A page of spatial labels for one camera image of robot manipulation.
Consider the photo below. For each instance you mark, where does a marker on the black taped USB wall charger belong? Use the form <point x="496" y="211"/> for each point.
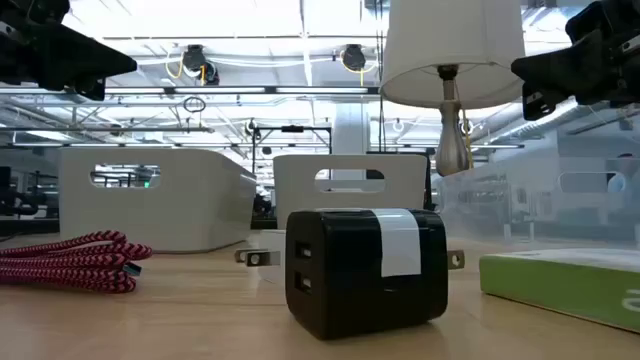
<point x="350" y="300"/>

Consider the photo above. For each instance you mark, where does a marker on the black metal stand frame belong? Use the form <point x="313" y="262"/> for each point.
<point x="292" y="129"/>

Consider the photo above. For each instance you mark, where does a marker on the long ceiling light bar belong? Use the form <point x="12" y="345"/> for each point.
<point x="225" y="90"/>

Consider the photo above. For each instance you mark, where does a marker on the white building column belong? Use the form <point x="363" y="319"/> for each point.
<point x="350" y="130"/>

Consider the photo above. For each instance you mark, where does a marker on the white wall charger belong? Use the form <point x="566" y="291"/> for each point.
<point x="272" y="240"/>

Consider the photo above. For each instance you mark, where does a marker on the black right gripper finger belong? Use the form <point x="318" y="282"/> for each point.
<point x="585" y="65"/>
<point x="537" y="102"/>

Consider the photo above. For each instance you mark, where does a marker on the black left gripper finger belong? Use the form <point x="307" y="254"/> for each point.
<point x="92" y="89"/>
<point x="75" y="57"/>

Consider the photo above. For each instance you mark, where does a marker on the white shade silver table lamp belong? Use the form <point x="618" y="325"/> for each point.
<point x="450" y="40"/>

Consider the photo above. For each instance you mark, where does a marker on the clear plastic bin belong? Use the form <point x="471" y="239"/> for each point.
<point x="500" y="210"/>

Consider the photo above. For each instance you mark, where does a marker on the black distant workstation equipment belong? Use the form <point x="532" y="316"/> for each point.
<point x="261" y="205"/>

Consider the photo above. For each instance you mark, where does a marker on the white green product box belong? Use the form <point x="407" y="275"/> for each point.
<point x="550" y="290"/>

